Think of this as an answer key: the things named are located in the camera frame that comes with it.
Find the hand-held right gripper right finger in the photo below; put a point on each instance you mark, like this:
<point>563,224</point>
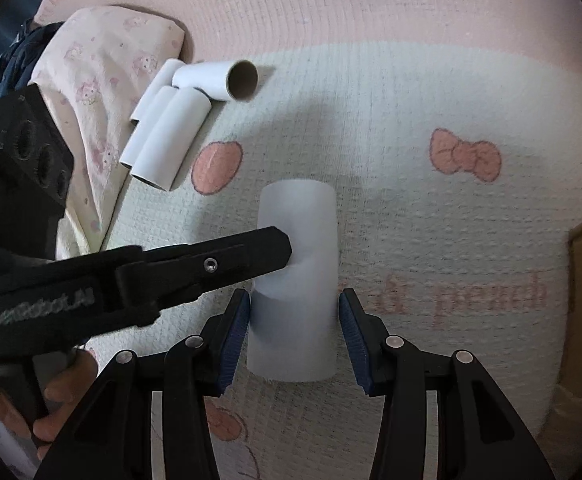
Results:
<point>353,350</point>

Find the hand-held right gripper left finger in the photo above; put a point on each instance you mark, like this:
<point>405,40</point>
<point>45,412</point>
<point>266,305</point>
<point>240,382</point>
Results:
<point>235,345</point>

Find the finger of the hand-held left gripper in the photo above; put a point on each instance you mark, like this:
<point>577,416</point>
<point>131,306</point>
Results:
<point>221,260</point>

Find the single white paper roll core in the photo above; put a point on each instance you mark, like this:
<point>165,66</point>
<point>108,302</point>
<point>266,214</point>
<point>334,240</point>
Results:
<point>296,320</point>

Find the pile of white cardboard tubes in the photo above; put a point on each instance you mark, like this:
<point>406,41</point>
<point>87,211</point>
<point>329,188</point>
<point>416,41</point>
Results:
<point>171,135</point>

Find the person's left hand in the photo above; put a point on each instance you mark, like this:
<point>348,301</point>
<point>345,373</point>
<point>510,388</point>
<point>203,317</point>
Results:
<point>66,380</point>

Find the pink printed pillow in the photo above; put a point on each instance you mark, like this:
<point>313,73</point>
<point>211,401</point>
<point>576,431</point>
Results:
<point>101,75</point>

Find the dark blue cloth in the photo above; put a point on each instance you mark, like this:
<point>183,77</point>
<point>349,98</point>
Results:
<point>16,55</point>

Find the pink cat print blanket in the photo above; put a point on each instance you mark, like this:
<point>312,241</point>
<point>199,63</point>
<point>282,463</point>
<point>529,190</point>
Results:
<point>421,85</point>

